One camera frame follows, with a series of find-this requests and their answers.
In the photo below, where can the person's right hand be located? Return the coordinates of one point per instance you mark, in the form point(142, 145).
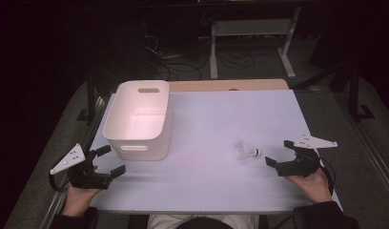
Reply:
point(315, 187)

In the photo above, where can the person's left hand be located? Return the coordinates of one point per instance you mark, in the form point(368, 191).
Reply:
point(76, 199)

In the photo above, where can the white shuttlecock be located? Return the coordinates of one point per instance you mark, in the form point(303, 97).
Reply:
point(243, 150)

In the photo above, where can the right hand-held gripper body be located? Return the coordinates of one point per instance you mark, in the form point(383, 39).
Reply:
point(302, 165)

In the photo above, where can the person's torso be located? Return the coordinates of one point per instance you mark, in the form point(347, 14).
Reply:
point(164, 221)

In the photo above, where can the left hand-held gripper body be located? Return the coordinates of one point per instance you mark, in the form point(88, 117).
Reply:
point(87, 179)

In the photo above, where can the black metal stand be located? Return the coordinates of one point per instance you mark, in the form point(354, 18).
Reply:
point(354, 95)
point(91, 101)

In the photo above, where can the white metal desk frame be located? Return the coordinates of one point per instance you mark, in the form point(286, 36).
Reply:
point(249, 28)

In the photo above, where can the white plastic storage bin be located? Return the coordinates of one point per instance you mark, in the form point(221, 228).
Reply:
point(138, 127)

